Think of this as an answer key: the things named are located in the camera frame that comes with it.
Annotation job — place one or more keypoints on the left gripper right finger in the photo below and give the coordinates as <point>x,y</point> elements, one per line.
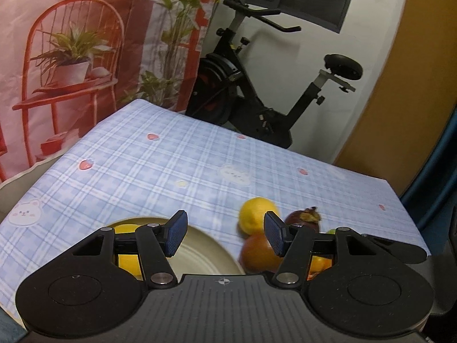
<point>293,244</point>

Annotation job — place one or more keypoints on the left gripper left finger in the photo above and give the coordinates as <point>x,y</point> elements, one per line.
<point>155,244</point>

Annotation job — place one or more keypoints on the purple mangosteen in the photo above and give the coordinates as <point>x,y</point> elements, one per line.
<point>308,217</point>

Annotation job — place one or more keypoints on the small orange mandarin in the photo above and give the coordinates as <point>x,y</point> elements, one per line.
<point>318,265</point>

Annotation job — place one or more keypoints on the yellow lemon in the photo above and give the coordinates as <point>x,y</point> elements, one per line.
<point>251,214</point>
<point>130,263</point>

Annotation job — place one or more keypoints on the red brown apple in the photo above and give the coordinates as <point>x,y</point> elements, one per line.
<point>257,255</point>

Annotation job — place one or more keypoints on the beige ceramic plate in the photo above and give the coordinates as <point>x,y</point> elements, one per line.
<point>198,252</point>

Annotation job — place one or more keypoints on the blue curtain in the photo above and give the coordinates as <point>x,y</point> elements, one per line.
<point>430,198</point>

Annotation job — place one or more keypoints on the black exercise bike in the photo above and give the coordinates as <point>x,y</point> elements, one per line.
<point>228,94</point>

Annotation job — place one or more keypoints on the wooden door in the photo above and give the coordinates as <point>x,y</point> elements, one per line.
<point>412,100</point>

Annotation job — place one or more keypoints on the pink printed wall tapestry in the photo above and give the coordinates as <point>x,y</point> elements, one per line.
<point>68,64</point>

